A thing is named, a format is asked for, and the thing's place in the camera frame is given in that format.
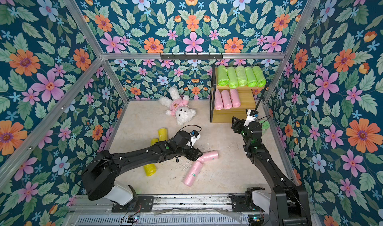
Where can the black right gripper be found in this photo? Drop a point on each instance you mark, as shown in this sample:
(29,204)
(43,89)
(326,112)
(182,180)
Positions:
(238,125)

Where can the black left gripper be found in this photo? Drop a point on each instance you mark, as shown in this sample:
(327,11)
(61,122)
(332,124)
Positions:
(193,151)

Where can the green trash bag roll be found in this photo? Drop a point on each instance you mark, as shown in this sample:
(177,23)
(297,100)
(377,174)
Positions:
(251,79)
(241,76)
(232,78)
(222,77)
(258,73)

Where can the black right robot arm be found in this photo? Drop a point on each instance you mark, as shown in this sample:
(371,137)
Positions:
(288,203)

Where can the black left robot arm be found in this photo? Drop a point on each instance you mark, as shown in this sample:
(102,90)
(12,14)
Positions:
(99,176)

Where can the yellow trash bag roll upright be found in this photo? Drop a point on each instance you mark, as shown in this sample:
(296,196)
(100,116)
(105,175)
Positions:
(154,141)

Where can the yellow trash bag roll large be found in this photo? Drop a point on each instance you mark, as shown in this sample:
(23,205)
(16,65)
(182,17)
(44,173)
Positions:
(150,169)

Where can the upper green lidded jar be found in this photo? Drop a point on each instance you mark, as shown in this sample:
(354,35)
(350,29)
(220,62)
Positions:
(265,125)

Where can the white plush bunny pink shirt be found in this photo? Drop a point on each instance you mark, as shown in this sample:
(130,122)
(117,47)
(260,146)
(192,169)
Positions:
(178,106)

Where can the green circuit board right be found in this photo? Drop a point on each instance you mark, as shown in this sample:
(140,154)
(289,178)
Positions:
(254,220)

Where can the green circuit board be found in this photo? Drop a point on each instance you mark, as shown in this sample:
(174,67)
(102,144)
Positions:
(254,220)
(132,219)

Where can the green circuit board left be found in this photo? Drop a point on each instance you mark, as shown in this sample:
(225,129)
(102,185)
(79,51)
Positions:
(132,219)

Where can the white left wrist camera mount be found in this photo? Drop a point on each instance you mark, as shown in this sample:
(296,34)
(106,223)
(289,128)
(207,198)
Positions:
(194,136)

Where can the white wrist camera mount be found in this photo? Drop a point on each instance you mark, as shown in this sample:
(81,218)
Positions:
(194,136)
(252,115)

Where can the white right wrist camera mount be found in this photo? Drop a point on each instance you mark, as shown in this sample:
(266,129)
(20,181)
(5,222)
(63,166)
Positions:
(252,115)

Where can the wooden shelf black metal frame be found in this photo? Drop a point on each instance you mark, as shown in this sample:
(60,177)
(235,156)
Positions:
(246,100)

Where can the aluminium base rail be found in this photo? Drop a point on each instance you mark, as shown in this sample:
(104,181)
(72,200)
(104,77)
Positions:
(166,210)

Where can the black hook rail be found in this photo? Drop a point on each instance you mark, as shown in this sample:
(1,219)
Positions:
(191,56)

